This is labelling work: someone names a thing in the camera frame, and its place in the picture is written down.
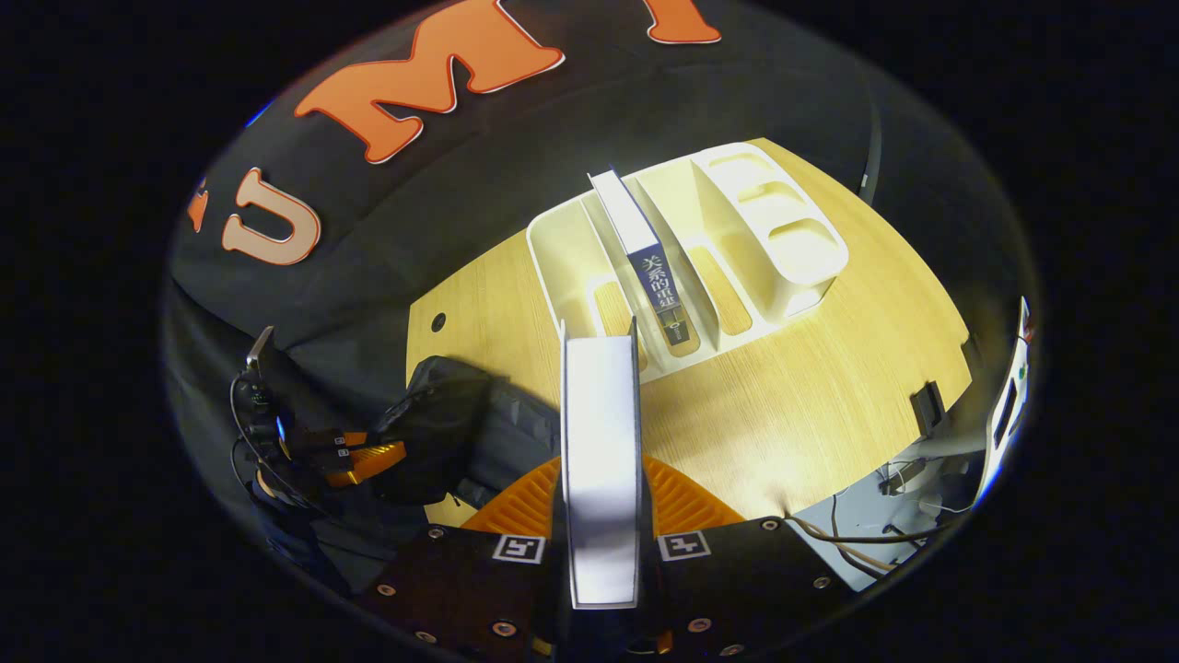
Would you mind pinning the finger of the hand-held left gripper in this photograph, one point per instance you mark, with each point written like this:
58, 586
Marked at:
368, 465
341, 440

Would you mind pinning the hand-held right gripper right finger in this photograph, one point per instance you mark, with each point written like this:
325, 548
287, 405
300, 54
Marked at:
737, 580

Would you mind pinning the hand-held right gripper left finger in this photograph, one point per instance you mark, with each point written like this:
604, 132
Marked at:
461, 589

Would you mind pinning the black schoolbag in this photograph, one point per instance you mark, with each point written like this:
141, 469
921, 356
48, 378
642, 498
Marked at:
461, 424

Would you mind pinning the portrait cover book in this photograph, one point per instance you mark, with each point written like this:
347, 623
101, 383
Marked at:
601, 460

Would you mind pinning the dark blue spine book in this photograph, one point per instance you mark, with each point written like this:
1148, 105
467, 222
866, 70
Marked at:
645, 249

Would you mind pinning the white plastic bookshelf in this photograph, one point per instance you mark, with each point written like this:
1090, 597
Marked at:
792, 239

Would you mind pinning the black table clamp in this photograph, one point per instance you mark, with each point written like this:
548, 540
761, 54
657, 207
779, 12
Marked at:
928, 405

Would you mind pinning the white device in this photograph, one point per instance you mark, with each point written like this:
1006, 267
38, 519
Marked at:
1009, 387

